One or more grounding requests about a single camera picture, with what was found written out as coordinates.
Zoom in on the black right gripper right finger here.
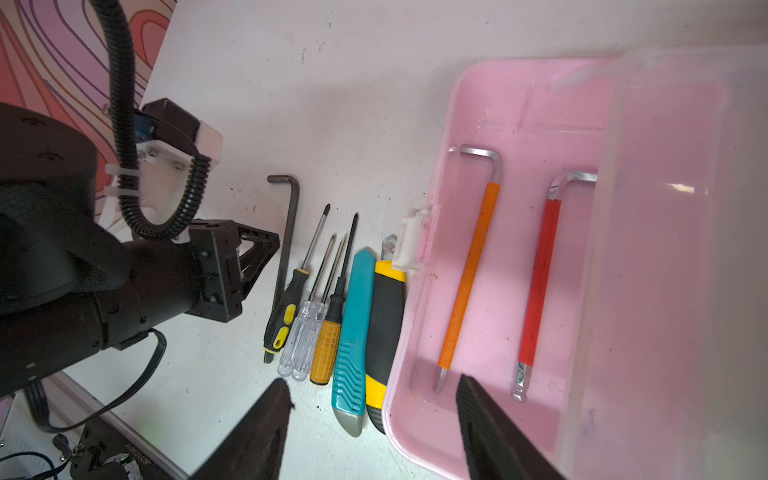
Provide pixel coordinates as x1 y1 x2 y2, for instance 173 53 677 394
456 375 564 480

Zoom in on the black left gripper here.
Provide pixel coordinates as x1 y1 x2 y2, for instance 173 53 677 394
95 220 280 349

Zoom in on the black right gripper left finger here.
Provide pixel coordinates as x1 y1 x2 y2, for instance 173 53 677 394
190 378 293 480

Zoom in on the orange handled hex key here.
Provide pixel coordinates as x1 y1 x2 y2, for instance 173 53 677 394
433 144 503 393

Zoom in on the pink plastic tool box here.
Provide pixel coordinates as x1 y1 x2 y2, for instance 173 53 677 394
384 45 767 479

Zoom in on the red handled hex key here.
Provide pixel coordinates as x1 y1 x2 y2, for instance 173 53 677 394
512 171 598 403

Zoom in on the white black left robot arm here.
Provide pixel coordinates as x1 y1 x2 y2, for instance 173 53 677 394
1 104 279 395

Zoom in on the black yellow screwdriver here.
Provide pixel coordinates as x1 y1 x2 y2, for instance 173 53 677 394
263 204 330 364

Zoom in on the teal utility knife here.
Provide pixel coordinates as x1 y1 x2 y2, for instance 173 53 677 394
331 249 376 438

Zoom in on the black yellow utility knife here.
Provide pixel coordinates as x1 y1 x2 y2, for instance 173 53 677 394
365 235 406 434

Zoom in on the clear handled screwdriver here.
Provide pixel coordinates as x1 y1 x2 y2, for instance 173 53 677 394
292 235 347 382
277 234 336 378

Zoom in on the orange handled screwdriver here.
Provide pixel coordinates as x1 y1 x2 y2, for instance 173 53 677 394
309 213 359 386

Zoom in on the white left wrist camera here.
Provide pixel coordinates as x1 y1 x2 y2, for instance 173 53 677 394
98 98 223 243

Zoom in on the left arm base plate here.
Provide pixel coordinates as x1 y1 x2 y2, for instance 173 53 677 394
68 417 187 479

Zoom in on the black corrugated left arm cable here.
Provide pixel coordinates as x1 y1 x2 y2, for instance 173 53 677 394
89 0 212 242

